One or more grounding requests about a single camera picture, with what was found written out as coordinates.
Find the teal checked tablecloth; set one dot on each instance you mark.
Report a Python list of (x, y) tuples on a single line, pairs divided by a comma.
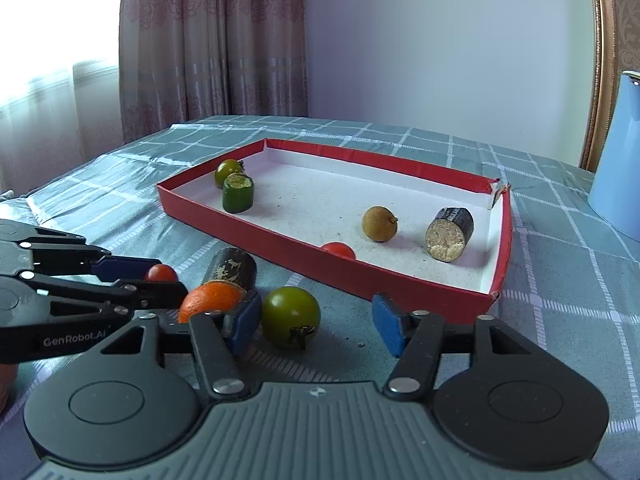
[(560, 270)]

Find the gold framed patterned panel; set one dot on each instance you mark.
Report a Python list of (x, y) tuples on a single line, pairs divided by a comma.
[(602, 60)]

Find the red cherry tomato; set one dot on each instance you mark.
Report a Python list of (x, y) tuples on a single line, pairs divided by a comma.
[(162, 272), (338, 251)]

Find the mottled dark sugarcane piece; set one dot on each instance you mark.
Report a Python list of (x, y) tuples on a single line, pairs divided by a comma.
[(235, 265)]

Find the orange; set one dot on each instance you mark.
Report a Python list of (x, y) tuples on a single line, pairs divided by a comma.
[(210, 299)]

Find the red cardboard box tray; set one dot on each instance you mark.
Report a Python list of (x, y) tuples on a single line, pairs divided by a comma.
[(325, 200)]

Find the white sheer curtain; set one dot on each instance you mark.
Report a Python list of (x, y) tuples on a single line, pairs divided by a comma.
[(50, 120)]

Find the light blue kettle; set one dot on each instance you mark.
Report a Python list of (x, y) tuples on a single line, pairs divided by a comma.
[(620, 170)]

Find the brown patterned curtain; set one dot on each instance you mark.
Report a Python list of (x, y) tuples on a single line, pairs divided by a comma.
[(215, 35)]

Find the green tomato with stem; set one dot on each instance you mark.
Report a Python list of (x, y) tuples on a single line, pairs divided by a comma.
[(287, 312), (227, 170)]

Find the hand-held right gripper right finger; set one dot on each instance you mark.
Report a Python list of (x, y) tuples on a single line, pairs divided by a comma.
[(387, 325)]

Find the brown longan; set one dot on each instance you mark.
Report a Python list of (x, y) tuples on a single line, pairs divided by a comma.
[(379, 225)]

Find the green cucumber piece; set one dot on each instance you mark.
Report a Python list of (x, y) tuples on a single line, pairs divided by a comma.
[(236, 200)]

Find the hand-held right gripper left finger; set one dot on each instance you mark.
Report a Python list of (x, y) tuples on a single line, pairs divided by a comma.
[(245, 325)]

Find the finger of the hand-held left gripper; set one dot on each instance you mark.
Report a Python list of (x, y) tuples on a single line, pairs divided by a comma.
[(125, 267), (160, 295)]

